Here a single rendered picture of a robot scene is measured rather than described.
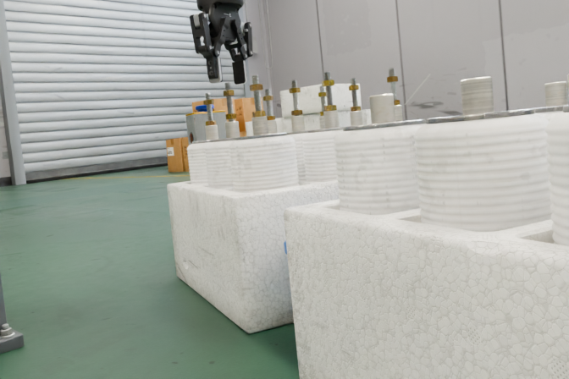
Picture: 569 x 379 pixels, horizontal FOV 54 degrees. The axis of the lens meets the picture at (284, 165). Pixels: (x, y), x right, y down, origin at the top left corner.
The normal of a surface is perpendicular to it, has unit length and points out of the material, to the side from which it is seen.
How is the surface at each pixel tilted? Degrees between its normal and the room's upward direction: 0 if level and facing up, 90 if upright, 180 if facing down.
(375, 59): 90
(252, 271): 90
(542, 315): 90
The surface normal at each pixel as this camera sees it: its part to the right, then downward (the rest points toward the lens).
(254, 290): 0.41, 0.01
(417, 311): -0.89, 0.11
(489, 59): -0.70, 0.11
